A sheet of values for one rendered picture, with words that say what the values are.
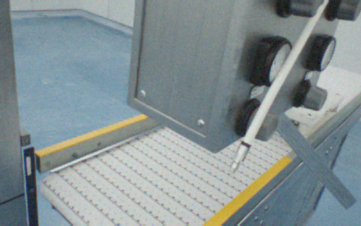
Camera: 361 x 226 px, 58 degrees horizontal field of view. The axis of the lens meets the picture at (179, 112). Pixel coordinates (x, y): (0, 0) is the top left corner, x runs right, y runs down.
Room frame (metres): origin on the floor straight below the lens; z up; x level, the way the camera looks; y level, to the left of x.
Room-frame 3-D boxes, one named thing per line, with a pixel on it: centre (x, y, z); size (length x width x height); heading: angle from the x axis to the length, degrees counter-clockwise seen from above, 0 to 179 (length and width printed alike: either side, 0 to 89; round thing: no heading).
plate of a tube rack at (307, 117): (0.81, -0.26, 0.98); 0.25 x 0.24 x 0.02; 54
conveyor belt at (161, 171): (0.87, -0.30, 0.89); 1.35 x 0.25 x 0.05; 144
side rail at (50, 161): (0.94, -0.19, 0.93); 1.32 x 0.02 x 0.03; 144
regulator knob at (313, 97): (0.34, -0.14, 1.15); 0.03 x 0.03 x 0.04; 54
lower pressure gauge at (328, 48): (0.34, -0.14, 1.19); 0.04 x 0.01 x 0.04; 144
